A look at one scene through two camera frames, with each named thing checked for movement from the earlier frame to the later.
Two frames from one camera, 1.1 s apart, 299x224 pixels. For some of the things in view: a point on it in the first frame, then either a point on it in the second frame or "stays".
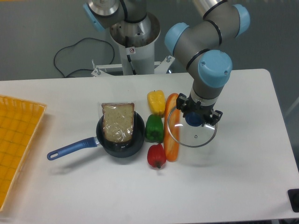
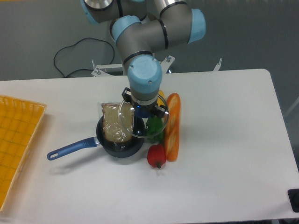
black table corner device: (293, 194) stays
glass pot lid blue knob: (191, 136) -> (142, 127)
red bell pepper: (156, 155) stays
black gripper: (203, 110) -> (144, 111)
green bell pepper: (154, 129) stays
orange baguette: (172, 127) stays
